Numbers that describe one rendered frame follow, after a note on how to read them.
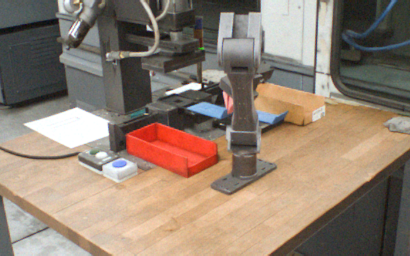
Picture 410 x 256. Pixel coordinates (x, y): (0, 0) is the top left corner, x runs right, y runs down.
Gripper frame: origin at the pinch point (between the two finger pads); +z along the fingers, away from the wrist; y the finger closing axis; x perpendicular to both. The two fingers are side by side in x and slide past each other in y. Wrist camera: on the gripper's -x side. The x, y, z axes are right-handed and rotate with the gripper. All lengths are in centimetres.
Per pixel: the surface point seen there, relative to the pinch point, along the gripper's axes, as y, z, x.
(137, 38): 40.3, -0.1, 3.6
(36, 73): 261, 193, -107
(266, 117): -2.0, 7.1, -19.0
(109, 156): 9.7, 14.1, 32.7
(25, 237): 83, 149, 4
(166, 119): 14.5, 12.3, 8.3
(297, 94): -0.2, 3.8, -36.1
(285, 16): 32, -4, -63
